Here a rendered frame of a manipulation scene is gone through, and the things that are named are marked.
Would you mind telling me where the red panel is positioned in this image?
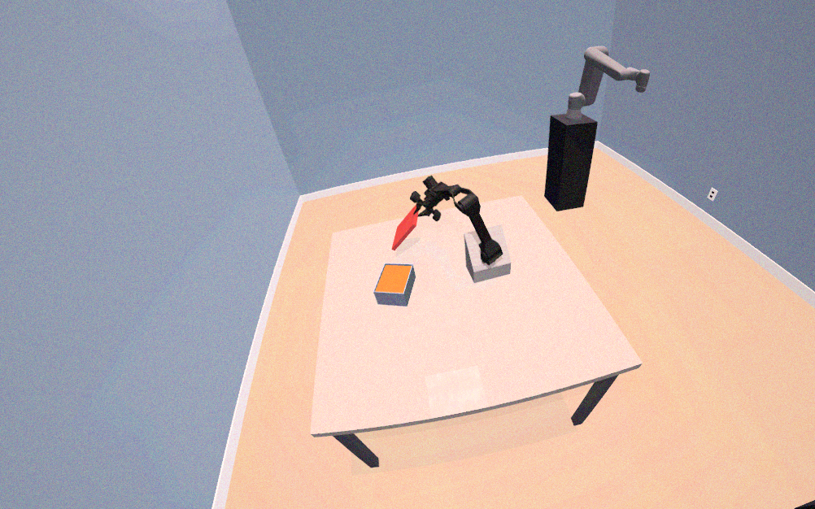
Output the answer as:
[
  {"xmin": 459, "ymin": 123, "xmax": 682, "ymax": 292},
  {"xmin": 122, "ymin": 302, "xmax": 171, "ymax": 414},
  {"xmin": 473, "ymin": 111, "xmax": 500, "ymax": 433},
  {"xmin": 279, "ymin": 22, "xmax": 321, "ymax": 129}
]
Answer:
[{"xmin": 392, "ymin": 205, "xmax": 418, "ymax": 251}]

